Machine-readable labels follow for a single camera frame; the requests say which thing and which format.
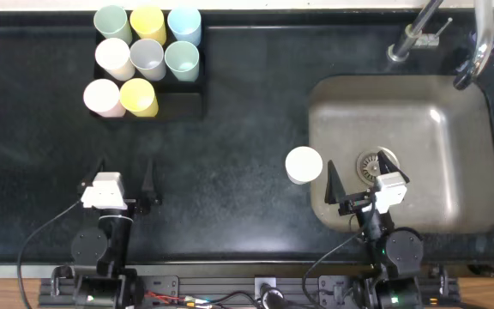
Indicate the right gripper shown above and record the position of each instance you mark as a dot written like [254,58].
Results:
[354,204]

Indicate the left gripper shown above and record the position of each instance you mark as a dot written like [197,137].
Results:
[134,206]

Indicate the white cup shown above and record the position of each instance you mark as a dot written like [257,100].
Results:
[112,56]
[303,165]

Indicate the yellow cup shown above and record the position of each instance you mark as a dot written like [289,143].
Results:
[147,21]
[137,96]

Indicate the pink cup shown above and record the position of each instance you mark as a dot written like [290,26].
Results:
[101,96]

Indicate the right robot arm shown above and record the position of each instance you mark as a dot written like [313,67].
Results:
[401,249]

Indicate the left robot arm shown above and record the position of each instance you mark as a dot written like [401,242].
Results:
[101,249]

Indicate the steel sink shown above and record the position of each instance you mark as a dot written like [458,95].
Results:
[444,141]

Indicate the black tray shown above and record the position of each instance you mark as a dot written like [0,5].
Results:
[182,105]

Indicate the grey cup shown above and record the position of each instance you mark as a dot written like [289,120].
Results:
[147,56]

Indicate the green cup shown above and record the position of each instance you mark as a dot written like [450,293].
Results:
[181,58]
[110,21]

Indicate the steel tap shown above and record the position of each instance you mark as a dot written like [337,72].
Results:
[405,40]

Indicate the blue cup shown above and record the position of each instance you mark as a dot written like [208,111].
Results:
[184,23]

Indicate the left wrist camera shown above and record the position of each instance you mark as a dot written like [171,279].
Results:
[105,191]

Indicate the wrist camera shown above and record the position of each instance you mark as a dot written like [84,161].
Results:
[390,191]
[105,191]

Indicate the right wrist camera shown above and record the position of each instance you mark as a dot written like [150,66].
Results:
[390,191]

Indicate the mounting rail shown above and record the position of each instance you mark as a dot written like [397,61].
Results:
[221,287]

